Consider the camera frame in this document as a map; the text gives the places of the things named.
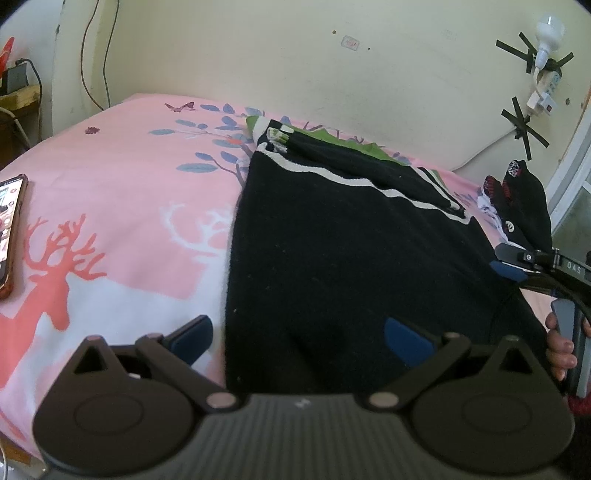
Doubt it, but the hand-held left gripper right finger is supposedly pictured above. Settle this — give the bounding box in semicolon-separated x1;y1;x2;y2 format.
369;318;539;413

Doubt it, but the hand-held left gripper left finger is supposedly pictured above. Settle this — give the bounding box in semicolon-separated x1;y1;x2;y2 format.
73;315;238;414

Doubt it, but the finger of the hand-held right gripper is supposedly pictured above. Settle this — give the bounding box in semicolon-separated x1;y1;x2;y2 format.
495;244;557;268
489;261;555;296

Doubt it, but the black green white striped sweater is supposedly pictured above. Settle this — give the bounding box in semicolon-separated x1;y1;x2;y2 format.
224;115;561;398

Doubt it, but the person's right hand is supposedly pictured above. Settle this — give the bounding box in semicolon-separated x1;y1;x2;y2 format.
545;313;579;381

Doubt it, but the black garment with red print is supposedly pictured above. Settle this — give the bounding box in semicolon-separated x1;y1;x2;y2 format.
482;159;553;252

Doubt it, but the small white cloth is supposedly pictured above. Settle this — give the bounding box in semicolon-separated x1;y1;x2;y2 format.
475;194;509;241

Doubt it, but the black tape cross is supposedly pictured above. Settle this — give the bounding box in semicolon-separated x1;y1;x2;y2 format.
496;31;574;75
502;97;551;161

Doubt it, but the white plug adapter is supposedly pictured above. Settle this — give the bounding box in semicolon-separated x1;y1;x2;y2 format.
526;91;557;116

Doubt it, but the pink floral bed sheet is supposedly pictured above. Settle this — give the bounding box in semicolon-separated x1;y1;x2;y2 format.
0;92;561;457

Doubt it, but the phone in brown case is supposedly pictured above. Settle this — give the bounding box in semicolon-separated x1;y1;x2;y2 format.
0;174;29;301

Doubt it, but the white light bulb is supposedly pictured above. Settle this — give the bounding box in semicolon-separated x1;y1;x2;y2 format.
533;15;566;65

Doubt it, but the wooden shelf board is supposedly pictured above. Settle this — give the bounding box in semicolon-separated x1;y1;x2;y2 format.
0;84;43;112

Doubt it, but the black charger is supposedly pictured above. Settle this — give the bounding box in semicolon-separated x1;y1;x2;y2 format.
4;59;29;93

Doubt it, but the white window frame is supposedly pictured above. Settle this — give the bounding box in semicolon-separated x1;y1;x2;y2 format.
545;83;591;236

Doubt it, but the grey wall cable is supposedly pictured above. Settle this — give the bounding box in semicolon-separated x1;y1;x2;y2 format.
455;129;520;171

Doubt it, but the dark wall cable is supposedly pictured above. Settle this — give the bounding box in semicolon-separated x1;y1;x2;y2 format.
103;0;122;110

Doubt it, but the brown wall cable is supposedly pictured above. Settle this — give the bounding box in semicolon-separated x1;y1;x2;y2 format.
80;0;105;112

